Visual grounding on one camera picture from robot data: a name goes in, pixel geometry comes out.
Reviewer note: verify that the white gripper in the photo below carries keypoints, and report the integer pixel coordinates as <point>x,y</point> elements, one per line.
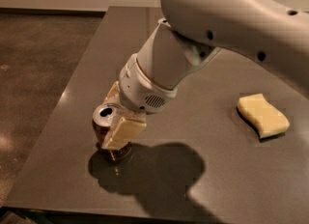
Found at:
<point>139,90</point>

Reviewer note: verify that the orange soda can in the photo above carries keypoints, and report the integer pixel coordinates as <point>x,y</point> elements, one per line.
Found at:
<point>103,116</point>

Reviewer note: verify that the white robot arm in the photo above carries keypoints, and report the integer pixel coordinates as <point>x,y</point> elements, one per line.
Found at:
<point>188,36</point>

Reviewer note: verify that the yellow sponge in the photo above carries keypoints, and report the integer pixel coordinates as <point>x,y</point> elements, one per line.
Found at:
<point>268,120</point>

